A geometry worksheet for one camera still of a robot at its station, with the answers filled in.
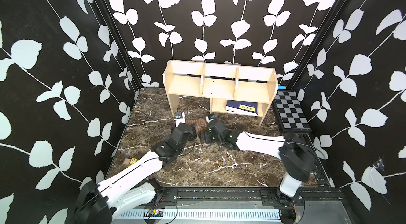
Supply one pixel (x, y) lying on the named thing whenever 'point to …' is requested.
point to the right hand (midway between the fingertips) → (202, 131)
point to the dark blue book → (246, 108)
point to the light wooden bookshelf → (238, 89)
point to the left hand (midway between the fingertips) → (189, 123)
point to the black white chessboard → (291, 116)
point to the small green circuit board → (153, 213)
